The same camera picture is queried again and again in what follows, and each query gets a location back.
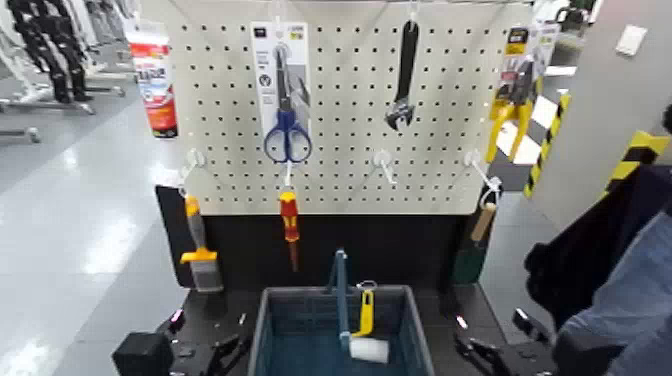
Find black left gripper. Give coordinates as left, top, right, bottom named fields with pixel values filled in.
left=173, top=334, right=254, bottom=376

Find person in dark jacket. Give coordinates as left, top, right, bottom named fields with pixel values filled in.
left=523, top=104, right=672, bottom=376

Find blue-handled scissors on card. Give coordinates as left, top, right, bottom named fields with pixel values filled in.
left=250, top=20, right=314, bottom=164

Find grey rolling stand base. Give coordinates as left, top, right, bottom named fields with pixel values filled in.
left=0, top=83, right=127, bottom=146

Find yellow-black hazard tape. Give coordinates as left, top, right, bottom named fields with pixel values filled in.
left=603, top=130, right=672, bottom=198

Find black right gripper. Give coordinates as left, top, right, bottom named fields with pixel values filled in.
left=453, top=334, right=547, bottom=376

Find yellow-grey handled scraper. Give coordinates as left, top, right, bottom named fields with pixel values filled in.
left=179, top=195, right=224, bottom=293

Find red white tube package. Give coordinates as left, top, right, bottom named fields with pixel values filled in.
left=125, top=20, right=180, bottom=139

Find black background robot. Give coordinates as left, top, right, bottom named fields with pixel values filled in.
left=6, top=0, right=96, bottom=105

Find yellow-handled pliers in package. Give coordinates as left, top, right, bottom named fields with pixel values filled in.
left=485, top=26, right=547, bottom=164

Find red-yellow screwdriver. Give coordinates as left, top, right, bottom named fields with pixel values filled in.
left=278, top=190, right=302, bottom=273

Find blue-grey plastic crate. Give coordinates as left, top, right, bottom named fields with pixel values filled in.
left=247, top=248, right=436, bottom=376

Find cream perforated pegboard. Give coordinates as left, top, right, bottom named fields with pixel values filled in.
left=166, top=0, right=534, bottom=216

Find black back panel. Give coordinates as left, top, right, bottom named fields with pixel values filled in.
left=155, top=184, right=503, bottom=295

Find yellow-handled white paint roller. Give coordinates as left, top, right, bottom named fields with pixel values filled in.
left=348, top=279, right=391, bottom=365

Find wooden-handled green trowel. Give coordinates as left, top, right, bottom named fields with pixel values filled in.
left=452, top=184, right=504, bottom=286

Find white wall plate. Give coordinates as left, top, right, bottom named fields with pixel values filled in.
left=615, top=24, right=649, bottom=57

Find black adjustable wrench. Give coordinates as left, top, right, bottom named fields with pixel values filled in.
left=384, top=19, right=421, bottom=132

